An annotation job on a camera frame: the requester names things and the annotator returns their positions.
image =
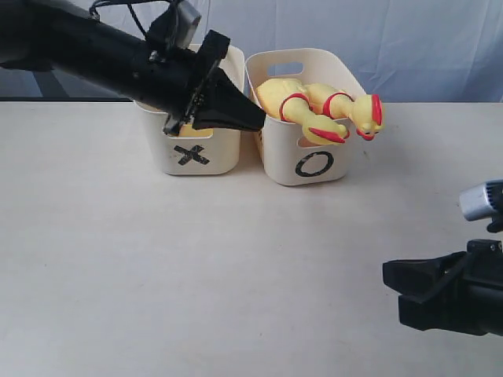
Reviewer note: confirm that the headless yellow rubber chicken body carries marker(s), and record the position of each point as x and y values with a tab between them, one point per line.
187	130

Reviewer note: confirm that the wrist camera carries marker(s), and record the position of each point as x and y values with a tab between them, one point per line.
482	202
175	27

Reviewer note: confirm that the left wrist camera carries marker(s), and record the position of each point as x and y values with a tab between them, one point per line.
175	27

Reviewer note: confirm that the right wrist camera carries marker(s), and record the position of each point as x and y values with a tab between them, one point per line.
482	202

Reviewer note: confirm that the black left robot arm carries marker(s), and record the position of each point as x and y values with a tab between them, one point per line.
41	36

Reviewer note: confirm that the cream bin marked O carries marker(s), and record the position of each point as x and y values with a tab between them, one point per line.
288	158

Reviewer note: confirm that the whole yellow rubber chicken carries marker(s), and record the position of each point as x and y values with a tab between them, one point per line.
365	112

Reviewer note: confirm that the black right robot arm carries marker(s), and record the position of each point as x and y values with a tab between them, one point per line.
459	292

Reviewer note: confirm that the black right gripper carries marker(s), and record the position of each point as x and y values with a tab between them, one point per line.
459	292

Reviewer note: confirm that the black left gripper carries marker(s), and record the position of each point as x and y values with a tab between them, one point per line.
191	87

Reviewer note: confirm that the cream bin marked X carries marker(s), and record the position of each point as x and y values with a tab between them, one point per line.
213	155

